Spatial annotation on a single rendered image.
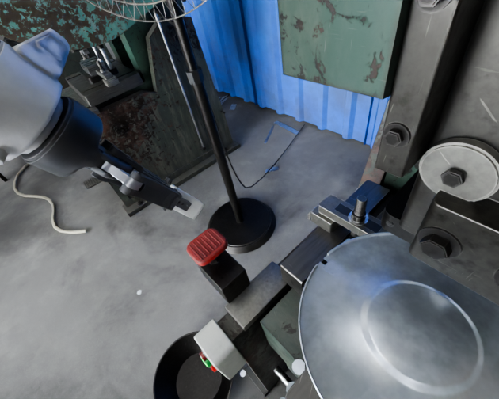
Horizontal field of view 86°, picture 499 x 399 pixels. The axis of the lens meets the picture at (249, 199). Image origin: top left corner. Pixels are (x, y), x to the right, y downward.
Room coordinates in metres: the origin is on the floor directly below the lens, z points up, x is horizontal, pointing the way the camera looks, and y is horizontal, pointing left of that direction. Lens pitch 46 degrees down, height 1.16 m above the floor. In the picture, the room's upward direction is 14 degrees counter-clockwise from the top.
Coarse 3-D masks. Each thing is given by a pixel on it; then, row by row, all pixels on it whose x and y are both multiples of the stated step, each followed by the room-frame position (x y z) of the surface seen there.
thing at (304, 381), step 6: (306, 372) 0.07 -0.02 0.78; (300, 378) 0.06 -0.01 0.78; (306, 378) 0.06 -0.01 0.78; (294, 384) 0.06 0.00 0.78; (300, 384) 0.06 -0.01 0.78; (306, 384) 0.05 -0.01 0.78; (312, 384) 0.05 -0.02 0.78; (288, 390) 0.05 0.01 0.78; (294, 390) 0.05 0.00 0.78; (300, 390) 0.05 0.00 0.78; (306, 390) 0.05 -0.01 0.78; (312, 390) 0.05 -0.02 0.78; (288, 396) 0.05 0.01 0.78; (294, 396) 0.05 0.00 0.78; (300, 396) 0.05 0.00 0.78; (306, 396) 0.04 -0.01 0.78; (312, 396) 0.04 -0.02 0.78; (318, 396) 0.04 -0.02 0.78
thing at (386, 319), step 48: (384, 240) 0.21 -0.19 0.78; (336, 288) 0.15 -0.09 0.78; (384, 288) 0.14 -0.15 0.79; (432, 288) 0.12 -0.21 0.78; (336, 336) 0.10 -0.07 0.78; (384, 336) 0.08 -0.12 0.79; (432, 336) 0.07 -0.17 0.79; (480, 336) 0.06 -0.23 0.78; (336, 384) 0.05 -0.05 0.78; (384, 384) 0.04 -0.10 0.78; (432, 384) 0.03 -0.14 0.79; (480, 384) 0.02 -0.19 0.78
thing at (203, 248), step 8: (208, 232) 0.33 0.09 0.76; (216, 232) 0.33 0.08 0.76; (192, 240) 0.32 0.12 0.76; (200, 240) 0.32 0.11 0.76; (208, 240) 0.31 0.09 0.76; (216, 240) 0.31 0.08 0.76; (224, 240) 0.30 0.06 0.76; (192, 248) 0.30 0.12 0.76; (200, 248) 0.30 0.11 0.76; (208, 248) 0.29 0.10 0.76; (216, 248) 0.29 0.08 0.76; (224, 248) 0.29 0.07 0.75; (192, 256) 0.28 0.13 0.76; (200, 256) 0.28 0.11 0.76; (208, 256) 0.27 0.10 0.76; (216, 256) 0.28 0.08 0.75; (200, 264) 0.27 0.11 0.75
